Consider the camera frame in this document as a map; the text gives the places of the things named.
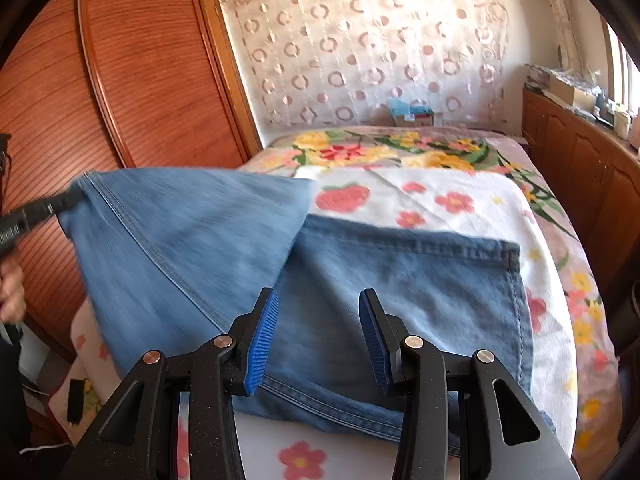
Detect dark chair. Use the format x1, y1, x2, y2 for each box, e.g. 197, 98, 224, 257
604, 240, 640, 363

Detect tan cardboard box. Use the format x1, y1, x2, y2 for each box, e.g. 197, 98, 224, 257
549, 72, 599, 107

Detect floral bed blanket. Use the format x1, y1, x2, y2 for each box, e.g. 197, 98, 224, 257
235, 126, 624, 467

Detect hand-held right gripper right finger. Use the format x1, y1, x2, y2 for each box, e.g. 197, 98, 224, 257
359, 288, 581, 480

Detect blue denim pants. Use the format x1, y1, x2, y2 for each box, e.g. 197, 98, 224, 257
57, 167, 537, 459

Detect circle-patterned sheer curtain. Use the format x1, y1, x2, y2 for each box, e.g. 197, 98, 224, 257
219, 0, 512, 129

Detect window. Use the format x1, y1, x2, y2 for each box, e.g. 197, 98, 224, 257
597, 12, 640, 113

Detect low wooden cabinet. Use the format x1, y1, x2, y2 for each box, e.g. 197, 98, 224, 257
522, 85, 640, 307

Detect person's left hand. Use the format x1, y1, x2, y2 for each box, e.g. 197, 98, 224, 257
0, 254, 29, 324

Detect small black strap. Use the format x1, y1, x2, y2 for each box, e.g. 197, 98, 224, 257
67, 379, 86, 427

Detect brown wooden wardrobe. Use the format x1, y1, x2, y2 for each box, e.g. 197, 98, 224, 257
0, 0, 264, 358

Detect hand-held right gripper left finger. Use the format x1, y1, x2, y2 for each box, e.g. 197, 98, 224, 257
60, 287, 280, 480

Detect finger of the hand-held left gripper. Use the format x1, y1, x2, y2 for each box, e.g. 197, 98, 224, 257
28, 185, 84, 231

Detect pale window drape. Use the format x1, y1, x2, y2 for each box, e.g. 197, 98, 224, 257
531, 0, 602, 72

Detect stack of packets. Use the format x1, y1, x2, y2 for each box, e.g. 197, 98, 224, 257
524, 62, 554, 92

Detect cardboard box with blue cloth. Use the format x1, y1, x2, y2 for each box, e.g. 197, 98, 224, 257
389, 97, 437, 129

